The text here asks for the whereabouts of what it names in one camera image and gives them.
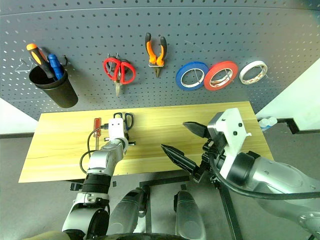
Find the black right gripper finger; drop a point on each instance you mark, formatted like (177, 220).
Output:
(180, 158)
(197, 129)

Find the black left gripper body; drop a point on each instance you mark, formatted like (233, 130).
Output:
(126, 136)

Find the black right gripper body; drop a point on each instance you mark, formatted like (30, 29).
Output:
(217, 143)

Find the large red tape roll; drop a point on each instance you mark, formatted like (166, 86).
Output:
(208, 75)

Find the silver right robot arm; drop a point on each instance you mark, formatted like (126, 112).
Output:
(275, 175)

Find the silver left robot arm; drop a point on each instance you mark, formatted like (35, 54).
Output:
(100, 160)

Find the blue tape roll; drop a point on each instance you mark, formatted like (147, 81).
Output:
(178, 77)

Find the white tape roll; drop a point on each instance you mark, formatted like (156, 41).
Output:
(243, 72)

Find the grey metal pegboard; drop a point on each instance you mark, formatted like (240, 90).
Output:
(225, 30)

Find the clear plastic water bottle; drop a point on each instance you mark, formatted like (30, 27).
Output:
(268, 122)

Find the grey rounded right leg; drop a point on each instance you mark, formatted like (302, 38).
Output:
(187, 215)

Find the grey rounded leg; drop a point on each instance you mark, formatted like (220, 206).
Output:
(127, 210)
(187, 215)

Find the grey rounded left leg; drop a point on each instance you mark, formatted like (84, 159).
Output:
(127, 210)

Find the metal pliers holder hook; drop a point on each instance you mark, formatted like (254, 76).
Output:
(161, 65)

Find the black plastic cup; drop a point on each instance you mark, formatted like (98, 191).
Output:
(60, 92)

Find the metal double prong hook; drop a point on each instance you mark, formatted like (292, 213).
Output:
(109, 55)

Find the black cup holder hook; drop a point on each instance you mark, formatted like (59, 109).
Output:
(65, 60)

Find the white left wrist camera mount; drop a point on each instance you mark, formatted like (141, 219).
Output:
(116, 128)

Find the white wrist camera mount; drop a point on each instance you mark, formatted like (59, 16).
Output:
(116, 128)
(235, 125)

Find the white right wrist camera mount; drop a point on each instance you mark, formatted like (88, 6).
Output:
(235, 125)

